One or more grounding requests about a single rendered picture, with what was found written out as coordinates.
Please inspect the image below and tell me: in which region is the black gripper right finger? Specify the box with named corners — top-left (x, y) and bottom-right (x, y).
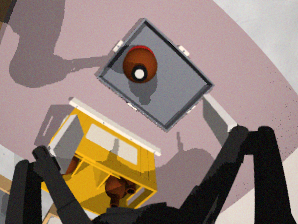
top-left (167, 94), bottom-right (297, 224)

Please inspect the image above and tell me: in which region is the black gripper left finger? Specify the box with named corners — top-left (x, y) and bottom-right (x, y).
top-left (5, 114), bottom-right (93, 224)

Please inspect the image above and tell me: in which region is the yellow divided crate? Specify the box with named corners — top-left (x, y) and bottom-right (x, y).
top-left (51, 108), bottom-right (157, 215)

